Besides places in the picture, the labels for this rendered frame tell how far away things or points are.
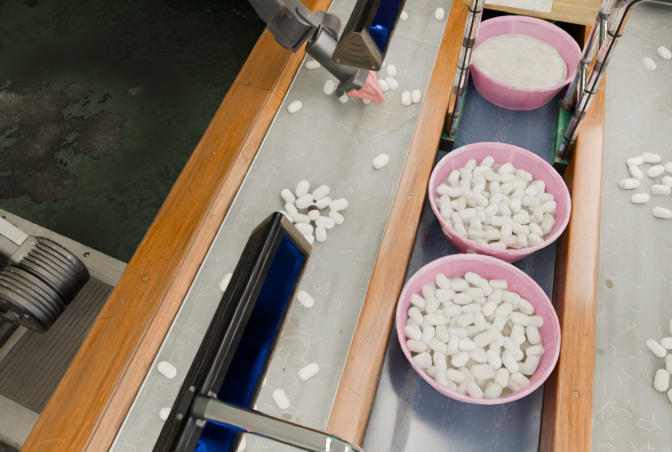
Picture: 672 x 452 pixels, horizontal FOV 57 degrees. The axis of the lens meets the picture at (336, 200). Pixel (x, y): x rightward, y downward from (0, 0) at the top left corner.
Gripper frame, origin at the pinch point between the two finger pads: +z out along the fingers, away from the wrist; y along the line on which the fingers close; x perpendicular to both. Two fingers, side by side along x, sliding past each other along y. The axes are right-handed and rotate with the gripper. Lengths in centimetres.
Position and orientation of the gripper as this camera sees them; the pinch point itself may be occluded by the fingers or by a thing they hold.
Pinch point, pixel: (380, 99)
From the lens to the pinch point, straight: 137.6
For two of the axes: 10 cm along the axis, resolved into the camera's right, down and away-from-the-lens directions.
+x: -6.2, 3.3, 7.1
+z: 7.3, 5.6, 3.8
